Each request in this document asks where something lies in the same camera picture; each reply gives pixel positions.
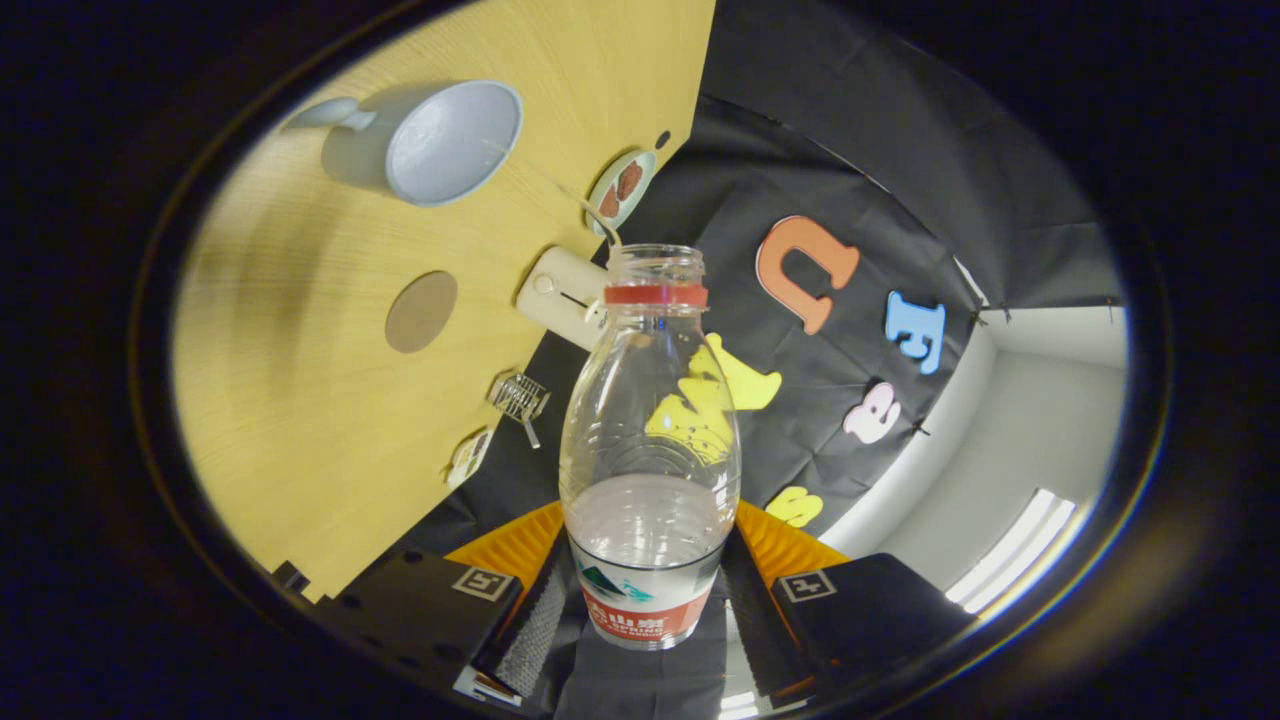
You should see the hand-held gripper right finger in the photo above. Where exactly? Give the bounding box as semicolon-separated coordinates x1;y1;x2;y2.
720;498;979;701

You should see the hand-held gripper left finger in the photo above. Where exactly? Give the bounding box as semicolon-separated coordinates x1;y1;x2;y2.
300;500;573;707

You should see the clear plastic juice bottle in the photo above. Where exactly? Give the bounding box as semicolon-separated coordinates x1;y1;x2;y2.
558;244;742;651

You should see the brown round coaster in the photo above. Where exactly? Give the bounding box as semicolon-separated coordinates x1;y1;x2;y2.
385;270;459;354

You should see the white cup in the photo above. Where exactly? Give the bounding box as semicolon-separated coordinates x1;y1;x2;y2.
283;80;525;208

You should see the white compartment tray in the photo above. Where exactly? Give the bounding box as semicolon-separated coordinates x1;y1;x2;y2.
446;428;492;490

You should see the long ceiling light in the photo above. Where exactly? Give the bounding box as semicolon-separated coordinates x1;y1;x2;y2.
945;488;1078;615

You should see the wooden table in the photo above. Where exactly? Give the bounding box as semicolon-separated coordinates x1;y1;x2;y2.
172;0;718;603

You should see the white toaster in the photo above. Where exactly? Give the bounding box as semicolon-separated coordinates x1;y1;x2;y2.
515;246;609;351

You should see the pale green plate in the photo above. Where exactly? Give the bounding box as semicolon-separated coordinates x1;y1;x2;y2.
586;150;658;239

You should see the metal wire basket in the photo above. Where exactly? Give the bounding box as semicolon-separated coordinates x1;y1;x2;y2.
487;371;552;426

